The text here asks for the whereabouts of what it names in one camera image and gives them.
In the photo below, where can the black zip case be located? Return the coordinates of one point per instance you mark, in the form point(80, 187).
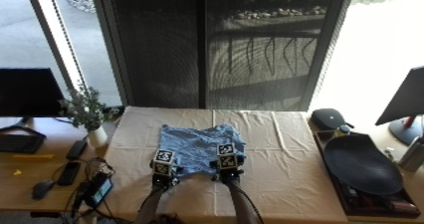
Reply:
point(327, 118)

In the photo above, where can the silver metal bottle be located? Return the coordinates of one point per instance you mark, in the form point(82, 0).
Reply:
point(412, 155)

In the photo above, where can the small green leafy plant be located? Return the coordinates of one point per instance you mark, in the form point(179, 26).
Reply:
point(84, 107)

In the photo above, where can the black device with screen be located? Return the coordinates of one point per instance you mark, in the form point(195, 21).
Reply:
point(97, 189)

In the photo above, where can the black keyboard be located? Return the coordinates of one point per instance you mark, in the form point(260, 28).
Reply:
point(19, 143)

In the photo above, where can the blue cloth garment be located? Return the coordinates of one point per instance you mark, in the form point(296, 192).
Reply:
point(197, 147)

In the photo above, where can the black computer monitor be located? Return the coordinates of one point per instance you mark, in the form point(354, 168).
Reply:
point(27, 92)

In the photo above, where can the white vase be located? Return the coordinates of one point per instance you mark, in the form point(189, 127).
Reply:
point(97, 136)

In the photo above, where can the dark monitor with red stand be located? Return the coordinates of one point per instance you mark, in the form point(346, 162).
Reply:
point(406, 99)

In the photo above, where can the small yellow paper scrap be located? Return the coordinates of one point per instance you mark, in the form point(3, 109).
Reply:
point(18, 172)

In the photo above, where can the dark mesh screen door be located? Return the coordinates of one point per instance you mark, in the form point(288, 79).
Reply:
point(212, 48)

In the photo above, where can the black oval plate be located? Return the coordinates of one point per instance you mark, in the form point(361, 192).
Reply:
point(361, 164)

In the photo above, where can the black remote control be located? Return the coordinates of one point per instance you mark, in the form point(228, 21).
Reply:
point(70, 173)

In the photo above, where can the white marker cube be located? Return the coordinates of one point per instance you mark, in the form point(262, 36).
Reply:
point(228, 155)
point(164, 161)

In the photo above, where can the person's right hand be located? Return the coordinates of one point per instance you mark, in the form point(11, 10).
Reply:
point(230, 173)

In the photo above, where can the person's left hand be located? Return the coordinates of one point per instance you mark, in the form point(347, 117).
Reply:
point(161, 180)

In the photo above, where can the dark wooden tray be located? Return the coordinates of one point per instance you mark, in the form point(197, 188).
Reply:
point(389, 206)

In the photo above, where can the black computer mouse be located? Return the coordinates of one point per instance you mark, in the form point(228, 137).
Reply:
point(43, 188)

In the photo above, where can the black rectangular power bank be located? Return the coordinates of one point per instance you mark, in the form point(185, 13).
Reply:
point(76, 150)

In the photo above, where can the yellow pencil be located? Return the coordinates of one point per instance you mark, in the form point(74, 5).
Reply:
point(34, 156)

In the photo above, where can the beige tablecloth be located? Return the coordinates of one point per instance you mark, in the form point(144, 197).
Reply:
point(282, 171)

